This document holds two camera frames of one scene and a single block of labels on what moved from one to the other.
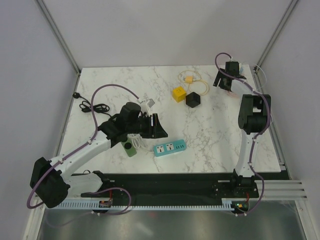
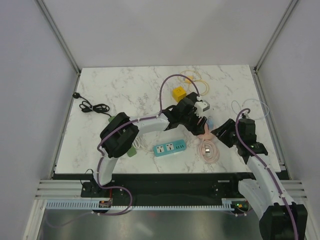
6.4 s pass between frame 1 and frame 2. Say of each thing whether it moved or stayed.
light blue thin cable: moved
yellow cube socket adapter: stayed
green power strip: stayed
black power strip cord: stayed
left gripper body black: moved
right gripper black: moved
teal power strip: stayed
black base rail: stayed
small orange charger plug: stayed
